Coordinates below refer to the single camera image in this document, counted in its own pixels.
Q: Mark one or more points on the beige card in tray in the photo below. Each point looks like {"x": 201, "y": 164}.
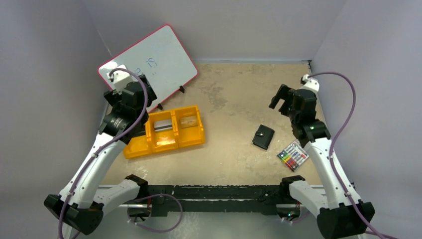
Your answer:
{"x": 190, "y": 121}

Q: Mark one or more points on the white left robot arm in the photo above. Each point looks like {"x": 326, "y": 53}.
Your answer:
{"x": 79, "y": 205}

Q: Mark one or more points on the black leather card holder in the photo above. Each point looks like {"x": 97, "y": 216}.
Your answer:
{"x": 263, "y": 137}

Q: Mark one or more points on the pink framed whiteboard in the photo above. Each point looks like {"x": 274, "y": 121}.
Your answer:
{"x": 162, "y": 58}

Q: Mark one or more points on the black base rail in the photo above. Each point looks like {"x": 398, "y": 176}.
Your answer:
{"x": 268, "y": 200}

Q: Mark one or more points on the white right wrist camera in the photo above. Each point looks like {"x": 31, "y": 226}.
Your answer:
{"x": 309, "y": 83}

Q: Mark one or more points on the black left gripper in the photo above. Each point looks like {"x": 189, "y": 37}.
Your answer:
{"x": 114, "y": 98}

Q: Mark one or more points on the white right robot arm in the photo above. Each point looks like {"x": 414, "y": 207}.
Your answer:
{"x": 340, "y": 213}

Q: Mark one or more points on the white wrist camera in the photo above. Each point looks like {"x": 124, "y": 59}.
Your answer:
{"x": 309, "y": 83}
{"x": 120, "y": 79}

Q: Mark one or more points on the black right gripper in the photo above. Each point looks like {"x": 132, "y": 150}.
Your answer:
{"x": 287, "y": 100}

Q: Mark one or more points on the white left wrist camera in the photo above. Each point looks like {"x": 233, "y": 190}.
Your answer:
{"x": 120, "y": 79}

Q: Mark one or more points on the pack of coloured markers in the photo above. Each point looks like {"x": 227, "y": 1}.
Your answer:
{"x": 293, "y": 156}

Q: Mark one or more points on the silver card in tray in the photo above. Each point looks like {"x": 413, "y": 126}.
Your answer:
{"x": 162, "y": 125}

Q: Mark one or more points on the yellow three-compartment tray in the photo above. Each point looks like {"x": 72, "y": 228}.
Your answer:
{"x": 148, "y": 142}

